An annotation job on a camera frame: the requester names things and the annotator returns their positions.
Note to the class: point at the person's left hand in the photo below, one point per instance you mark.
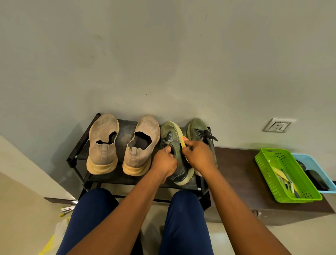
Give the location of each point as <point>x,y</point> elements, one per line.
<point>164,163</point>

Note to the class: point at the person's right hand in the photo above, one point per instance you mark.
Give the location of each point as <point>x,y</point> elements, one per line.
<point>200,157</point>

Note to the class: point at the beige suede shoe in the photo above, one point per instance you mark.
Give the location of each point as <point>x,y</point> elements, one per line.
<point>102,157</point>
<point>141,157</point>

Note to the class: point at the yellow-edged shoe shine sponge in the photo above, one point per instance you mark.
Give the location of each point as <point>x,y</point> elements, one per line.
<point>185,138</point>

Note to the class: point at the green sneaker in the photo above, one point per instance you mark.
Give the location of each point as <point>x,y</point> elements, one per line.
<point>169,128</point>
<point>197,126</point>

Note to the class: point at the yellow sticky note pad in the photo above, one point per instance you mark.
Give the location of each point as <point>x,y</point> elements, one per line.
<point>278,172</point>

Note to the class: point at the person's left forearm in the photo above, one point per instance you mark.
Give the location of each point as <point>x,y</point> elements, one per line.
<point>113,223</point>

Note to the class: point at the person's right forearm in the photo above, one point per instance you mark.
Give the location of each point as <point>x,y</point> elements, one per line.
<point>244,218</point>

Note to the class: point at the dark brown low bench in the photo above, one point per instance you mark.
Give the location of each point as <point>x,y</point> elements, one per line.
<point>236,178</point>

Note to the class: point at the black metal shoe rack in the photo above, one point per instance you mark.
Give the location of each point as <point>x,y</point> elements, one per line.
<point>126,131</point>

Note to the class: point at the dark blue trousers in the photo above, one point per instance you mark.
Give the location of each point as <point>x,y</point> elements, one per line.
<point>183,226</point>

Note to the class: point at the green plastic basket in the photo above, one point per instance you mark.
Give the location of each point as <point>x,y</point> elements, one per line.
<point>286,198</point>

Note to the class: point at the round black polish tin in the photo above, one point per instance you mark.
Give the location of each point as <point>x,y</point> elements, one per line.
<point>301,165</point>

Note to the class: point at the light blue plastic basket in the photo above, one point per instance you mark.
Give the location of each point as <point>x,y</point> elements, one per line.
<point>312,160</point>

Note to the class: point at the white wall socket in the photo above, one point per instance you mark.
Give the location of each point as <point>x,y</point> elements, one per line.
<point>278,125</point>

